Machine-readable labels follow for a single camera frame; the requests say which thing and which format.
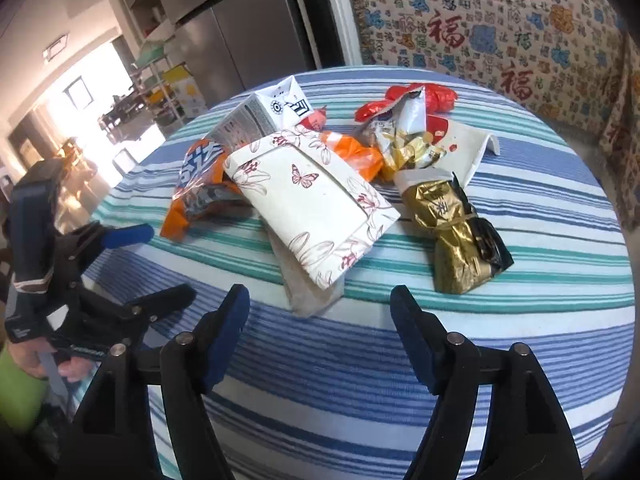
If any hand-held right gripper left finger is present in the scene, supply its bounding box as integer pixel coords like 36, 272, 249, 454
55, 284, 251, 480

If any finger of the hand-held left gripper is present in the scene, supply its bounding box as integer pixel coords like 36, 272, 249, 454
60, 283, 197, 356
52, 223, 155, 291

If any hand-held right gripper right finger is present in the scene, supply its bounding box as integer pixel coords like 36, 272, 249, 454
390, 285, 586, 480

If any orange snack bag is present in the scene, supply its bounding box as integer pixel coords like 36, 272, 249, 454
160, 135, 256, 240

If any butterfly print paper packet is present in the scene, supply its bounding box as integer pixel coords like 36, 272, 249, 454
222, 125, 402, 291

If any white grey milk carton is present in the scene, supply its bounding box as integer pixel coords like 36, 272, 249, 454
207, 75, 321, 153

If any white red paper packaging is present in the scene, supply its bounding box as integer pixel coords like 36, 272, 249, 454
395, 115, 503, 191

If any red foil wrapper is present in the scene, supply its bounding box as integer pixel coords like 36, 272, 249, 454
355, 82, 458, 123

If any person's left forearm green sleeve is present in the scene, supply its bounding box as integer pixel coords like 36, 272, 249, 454
0, 342, 49, 436

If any person's left hand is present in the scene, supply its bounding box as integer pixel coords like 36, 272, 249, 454
7, 342, 96, 383

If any gold black foil packet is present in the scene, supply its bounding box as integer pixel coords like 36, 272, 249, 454
400, 172, 515, 295

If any blue striped tablecloth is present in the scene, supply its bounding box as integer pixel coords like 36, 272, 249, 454
82, 66, 636, 480

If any yellow white box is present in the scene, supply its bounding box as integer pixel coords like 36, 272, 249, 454
162, 62, 208, 118

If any white shelf rack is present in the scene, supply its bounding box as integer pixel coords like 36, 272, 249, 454
131, 42, 191, 126

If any orange plastic wrapper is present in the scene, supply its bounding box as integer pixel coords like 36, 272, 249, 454
320, 130, 386, 183

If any pink snack wrapper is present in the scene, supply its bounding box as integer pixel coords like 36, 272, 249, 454
305, 105, 332, 133

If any grey refrigerator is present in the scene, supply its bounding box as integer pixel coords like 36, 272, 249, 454
160, 0, 321, 106

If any printed sofa cover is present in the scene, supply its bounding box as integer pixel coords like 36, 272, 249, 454
340, 0, 640, 231

